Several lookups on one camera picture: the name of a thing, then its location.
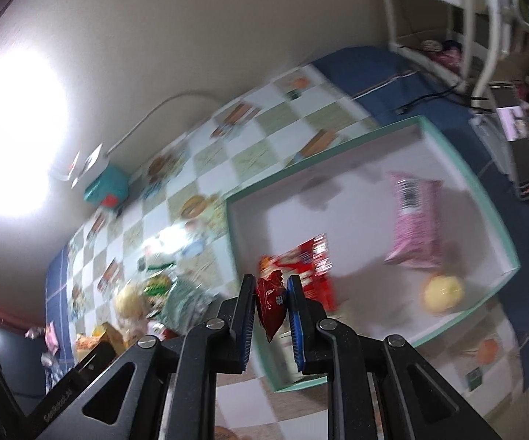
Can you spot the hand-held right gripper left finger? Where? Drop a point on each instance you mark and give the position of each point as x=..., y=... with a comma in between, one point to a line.
x=246, y=330

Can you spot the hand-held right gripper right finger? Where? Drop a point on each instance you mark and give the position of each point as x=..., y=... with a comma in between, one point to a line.
x=295, y=330

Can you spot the small dark red packet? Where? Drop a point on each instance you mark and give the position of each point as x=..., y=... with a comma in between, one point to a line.
x=271, y=302

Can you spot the large green snack packet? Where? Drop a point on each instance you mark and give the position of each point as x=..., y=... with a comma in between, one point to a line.
x=186, y=305

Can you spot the red snack packet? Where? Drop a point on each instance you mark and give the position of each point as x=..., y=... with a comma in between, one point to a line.
x=312, y=266

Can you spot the white puff ball snack bag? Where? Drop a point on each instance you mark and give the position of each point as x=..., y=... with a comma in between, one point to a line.
x=129, y=302

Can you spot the yellow jelly cup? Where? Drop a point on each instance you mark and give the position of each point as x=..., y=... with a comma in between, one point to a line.
x=443, y=293

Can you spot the shallow teal cardboard box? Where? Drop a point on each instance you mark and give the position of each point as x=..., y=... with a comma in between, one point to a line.
x=347, y=183

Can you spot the pink snack packet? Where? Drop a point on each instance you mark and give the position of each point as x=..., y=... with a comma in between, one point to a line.
x=413, y=224

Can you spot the silver foil wrapper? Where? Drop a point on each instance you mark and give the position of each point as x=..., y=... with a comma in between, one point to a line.
x=53, y=371

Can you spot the small pink sachet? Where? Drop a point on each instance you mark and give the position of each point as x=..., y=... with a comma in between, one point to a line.
x=50, y=337

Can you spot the orange snack packet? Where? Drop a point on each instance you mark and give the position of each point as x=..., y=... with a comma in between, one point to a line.
x=93, y=341

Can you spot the clear candy wrapper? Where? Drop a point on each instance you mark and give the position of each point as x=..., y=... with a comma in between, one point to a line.
x=32, y=331

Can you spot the small green snack packet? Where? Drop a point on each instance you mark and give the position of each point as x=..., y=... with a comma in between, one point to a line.
x=157, y=286

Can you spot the white power strip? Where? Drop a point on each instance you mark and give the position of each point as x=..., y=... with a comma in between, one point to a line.
x=91, y=161

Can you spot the black flat packet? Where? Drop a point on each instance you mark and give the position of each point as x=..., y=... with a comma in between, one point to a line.
x=528, y=169

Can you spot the white chair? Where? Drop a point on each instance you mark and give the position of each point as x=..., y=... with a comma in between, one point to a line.
x=493, y=9

